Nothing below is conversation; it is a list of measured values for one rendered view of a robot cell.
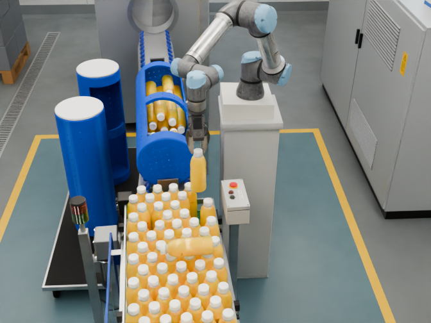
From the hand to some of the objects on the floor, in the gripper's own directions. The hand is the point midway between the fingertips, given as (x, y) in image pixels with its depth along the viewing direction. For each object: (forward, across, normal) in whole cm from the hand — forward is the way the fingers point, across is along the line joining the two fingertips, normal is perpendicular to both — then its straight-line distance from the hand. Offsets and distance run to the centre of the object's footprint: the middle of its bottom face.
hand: (197, 152), depth 232 cm
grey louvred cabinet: (+132, -171, -198) cm, 293 cm away
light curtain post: (+132, -20, -167) cm, 214 cm away
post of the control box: (+131, -15, +3) cm, 132 cm away
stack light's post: (+131, +50, +21) cm, 142 cm away
